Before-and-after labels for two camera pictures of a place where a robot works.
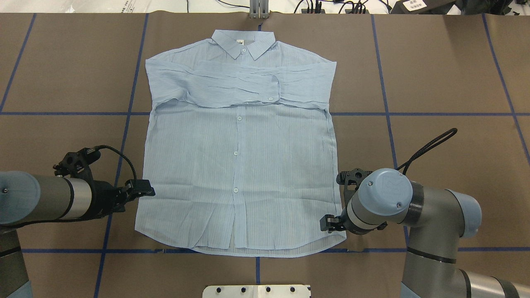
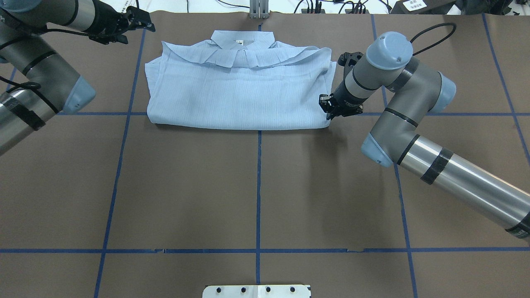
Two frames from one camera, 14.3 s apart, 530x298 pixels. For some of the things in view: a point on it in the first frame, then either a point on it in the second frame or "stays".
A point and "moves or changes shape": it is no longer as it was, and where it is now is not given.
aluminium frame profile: (259, 9) stays
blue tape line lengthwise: (122, 155) stays
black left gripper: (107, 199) -> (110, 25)
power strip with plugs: (359, 8) stays
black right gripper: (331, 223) -> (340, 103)
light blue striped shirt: (239, 159) moves or changes shape
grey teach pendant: (436, 7) stays
